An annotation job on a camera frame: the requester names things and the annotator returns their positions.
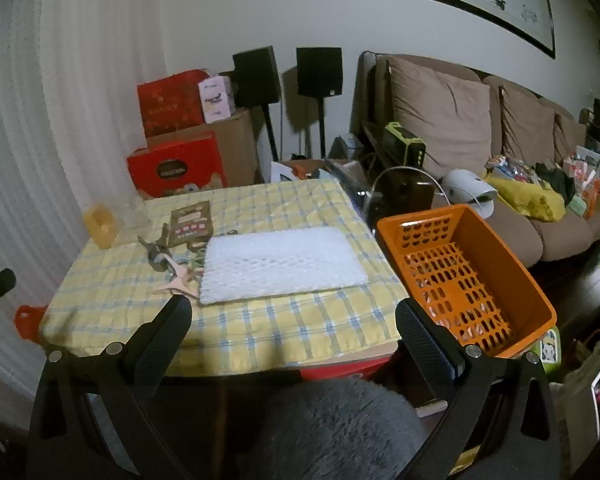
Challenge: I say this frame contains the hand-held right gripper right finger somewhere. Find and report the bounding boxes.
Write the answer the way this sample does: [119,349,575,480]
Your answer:
[395,297,573,480]

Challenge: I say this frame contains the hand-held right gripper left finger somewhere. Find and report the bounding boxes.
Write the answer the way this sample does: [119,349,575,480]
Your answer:
[27,294,193,480]

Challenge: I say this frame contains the pink plastic clip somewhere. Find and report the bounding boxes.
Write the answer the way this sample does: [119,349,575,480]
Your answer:
[152,262,201,298]

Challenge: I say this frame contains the brown card packet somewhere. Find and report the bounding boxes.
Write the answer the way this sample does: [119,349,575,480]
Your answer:
[169,201,215,248]

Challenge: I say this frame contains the orange plastic basket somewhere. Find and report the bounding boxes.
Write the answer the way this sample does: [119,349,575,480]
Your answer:
[376,204,557,359]

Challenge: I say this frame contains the white foam net sheet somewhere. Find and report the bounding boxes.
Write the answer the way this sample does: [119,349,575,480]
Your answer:
[198,226,370,306]

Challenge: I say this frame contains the red storage box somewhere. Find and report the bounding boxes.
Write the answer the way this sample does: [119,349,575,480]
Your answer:
[300,355,396,381]

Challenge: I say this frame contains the clear plastic container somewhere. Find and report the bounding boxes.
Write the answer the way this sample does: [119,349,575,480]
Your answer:
[111,195,148,233]

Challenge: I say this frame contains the orange translucent container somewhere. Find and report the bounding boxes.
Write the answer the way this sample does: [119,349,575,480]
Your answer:
[82,204,118,250]

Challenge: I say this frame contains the dark brown wooden box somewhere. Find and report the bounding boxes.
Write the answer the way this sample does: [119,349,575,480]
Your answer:
[375,167,433,221]

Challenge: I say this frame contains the brown sofa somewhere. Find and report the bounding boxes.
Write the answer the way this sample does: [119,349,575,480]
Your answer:
[350,51,600,268]

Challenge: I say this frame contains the grey fleece trouser leg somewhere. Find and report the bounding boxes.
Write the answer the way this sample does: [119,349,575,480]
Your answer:
[250,377,426,480]

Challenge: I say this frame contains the green lunch box with sticker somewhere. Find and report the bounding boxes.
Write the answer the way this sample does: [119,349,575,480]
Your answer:
[540,327,561,376]

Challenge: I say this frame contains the white domed lamp device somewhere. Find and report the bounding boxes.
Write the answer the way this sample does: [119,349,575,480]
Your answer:
[441,169,498,219]

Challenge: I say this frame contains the yellow checked tablecloth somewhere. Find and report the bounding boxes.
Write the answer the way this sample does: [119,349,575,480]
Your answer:
[39,178,411,376]

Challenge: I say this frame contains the red box with oval label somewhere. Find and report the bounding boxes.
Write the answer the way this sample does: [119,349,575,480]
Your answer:
[126,131,228,200]

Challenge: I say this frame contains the white curtain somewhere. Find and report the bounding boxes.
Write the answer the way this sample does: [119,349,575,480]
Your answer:
[0,0,161,401]

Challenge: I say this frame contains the yellow cloth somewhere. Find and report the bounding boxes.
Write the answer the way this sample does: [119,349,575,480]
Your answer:
[482,172,566,223]

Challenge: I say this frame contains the glossy paper bag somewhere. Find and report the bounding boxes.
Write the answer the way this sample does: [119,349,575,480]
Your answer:
[550,320,600,461]

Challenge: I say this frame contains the brown cardboard box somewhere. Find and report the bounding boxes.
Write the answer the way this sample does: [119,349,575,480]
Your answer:
[147,109,261,188]

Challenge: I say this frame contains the green black portable radio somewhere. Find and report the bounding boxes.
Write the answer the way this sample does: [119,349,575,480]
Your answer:
[384,121,427,167]

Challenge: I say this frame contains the white picture box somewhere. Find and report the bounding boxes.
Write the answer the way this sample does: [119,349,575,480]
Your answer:
[271,161,303,183]

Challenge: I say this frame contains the pile of snack packets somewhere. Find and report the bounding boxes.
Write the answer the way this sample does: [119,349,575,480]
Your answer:
[485,154,536,181]

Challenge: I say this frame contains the dark green cloth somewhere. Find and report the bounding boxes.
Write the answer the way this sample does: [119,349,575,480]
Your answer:
[535,162,577,206]

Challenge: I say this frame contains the large beige sofa cushion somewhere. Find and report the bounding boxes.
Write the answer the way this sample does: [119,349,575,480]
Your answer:
[387,56,492,181]

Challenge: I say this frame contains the red patterned gift box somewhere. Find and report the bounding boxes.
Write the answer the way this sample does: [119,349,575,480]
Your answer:
[137,70,211,138]

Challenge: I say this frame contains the orange white gift bag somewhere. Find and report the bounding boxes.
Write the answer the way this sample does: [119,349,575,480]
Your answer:
[562,147,600,220]

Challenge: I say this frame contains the small white printed box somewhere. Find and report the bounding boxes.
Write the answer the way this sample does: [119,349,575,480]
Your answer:
[198,76,236,123]

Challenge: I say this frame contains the black speaker on stand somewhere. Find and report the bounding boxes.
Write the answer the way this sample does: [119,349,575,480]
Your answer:
[296,47,343,160]
[232,46,283,162]

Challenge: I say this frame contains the white cable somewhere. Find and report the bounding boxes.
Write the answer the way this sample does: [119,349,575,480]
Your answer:
[370,165,451,202]

